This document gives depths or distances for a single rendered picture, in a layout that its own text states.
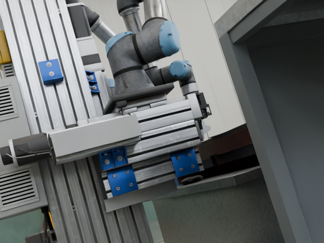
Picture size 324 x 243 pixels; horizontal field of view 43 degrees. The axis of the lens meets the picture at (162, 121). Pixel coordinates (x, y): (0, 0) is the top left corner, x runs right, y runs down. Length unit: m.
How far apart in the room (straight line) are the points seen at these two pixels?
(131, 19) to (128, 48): 0.37
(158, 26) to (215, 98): 8.37
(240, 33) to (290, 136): 0.28
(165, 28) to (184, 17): 8.82
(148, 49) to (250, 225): 0.77
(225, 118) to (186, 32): 2.25
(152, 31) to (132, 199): 0.59
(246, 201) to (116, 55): 0.73
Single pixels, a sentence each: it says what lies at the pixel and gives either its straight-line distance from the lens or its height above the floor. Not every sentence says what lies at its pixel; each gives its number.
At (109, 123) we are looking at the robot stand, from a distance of 1.26.
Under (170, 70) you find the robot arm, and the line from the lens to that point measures 1.74.
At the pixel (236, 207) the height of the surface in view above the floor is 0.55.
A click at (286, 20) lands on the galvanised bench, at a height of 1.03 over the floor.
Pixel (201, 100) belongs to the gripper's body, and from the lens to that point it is 1.86.
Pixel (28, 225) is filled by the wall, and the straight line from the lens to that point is 8.72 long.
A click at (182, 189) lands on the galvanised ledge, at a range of 1.73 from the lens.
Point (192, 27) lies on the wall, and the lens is 10.23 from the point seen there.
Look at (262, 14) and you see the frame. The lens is 0.89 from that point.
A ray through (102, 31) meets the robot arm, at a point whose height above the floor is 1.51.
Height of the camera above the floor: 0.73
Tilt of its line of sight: 8 degrees up
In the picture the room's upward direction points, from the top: 17 degrees counter-clockwise
